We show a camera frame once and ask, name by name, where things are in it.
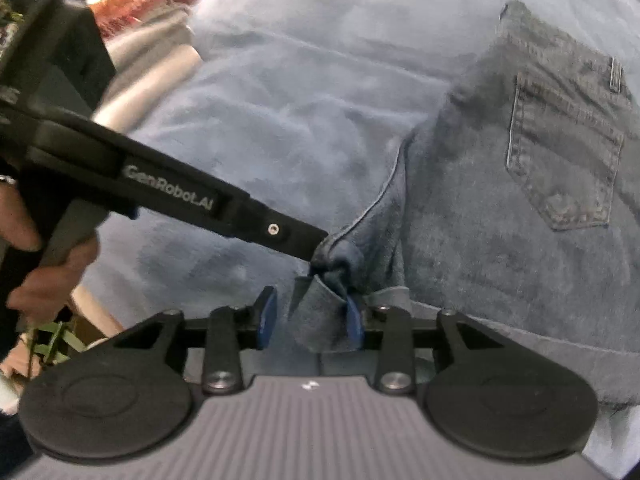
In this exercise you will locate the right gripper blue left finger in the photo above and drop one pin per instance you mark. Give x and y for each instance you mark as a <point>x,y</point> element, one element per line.
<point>230,331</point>

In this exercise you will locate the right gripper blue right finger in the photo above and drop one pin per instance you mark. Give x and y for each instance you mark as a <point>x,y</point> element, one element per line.
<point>387,331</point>

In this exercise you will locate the blue denim shorts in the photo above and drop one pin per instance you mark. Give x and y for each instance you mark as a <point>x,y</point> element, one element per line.
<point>517,205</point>

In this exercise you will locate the folded grey clothes stack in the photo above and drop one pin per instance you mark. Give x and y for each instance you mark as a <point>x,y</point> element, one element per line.
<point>151,60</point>

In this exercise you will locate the blue plush blanket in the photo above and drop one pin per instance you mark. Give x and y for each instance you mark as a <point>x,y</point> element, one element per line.
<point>305,104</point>

